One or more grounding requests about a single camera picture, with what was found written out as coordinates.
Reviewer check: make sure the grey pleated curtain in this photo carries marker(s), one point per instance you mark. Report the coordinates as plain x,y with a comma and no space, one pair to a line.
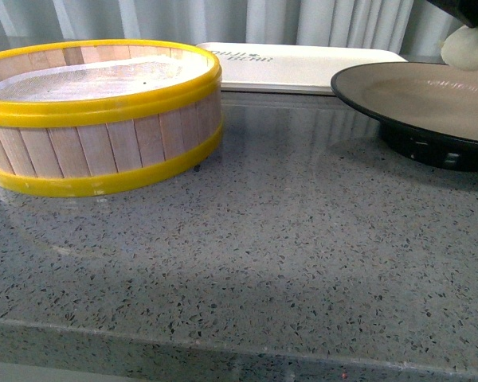
410,28

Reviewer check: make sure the tan plate with black rim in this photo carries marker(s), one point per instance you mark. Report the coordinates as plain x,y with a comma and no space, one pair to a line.
426,112

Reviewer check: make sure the cream rectangular tray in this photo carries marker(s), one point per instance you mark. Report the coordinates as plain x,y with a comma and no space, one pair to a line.
289,69

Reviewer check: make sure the white steamed bun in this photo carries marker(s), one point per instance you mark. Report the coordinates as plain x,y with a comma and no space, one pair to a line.
460,49

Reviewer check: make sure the yellow rimmed bamboo steamer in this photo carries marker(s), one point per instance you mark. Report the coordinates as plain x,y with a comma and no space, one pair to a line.
87,118

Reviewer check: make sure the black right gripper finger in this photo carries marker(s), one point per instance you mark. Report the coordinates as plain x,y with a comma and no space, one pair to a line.
466,11

